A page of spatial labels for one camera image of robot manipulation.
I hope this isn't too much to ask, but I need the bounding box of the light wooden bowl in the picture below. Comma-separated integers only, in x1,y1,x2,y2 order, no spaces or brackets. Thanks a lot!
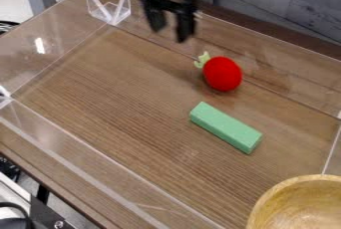
246,174,341,229

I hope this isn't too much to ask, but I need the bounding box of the clear acrylic corner bracket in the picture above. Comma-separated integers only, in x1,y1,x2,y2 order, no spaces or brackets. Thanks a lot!
86,0,132,26

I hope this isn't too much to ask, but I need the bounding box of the black cable lower left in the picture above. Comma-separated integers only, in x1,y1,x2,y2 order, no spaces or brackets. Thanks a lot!
0,201,35,229

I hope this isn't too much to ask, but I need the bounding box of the green rectangular foam block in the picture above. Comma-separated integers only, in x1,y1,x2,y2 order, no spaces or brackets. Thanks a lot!
188,102,262,154

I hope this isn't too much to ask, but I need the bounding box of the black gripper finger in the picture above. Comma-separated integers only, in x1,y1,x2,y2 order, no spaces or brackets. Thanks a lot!
175,12,195,43
146,2,167,32

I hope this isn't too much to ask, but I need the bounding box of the clear acrylic tray enclosure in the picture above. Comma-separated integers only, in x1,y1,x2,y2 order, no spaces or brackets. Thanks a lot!
0,0,341,229

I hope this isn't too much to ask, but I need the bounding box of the red plush fruit green stem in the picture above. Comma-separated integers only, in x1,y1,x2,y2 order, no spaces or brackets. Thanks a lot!
194,52,242,92

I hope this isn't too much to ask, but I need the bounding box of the black metal clamp bracket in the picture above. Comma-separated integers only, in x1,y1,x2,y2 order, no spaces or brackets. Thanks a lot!
29,197,76,229

